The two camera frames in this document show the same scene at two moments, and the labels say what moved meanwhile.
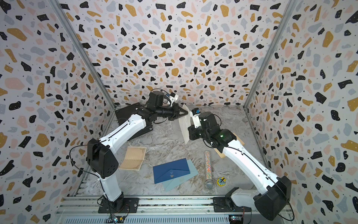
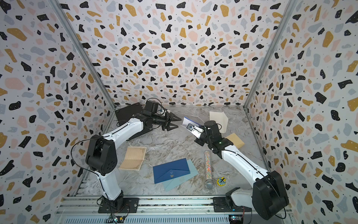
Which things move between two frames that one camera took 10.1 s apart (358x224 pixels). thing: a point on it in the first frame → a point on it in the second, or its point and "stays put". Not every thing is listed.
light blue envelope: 169,185 stays put
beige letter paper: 134,158 stays put
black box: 123,114 stays put
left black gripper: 176,109 → 168,119
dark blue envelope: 168,171 stays put
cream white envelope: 184,122 → 220,117
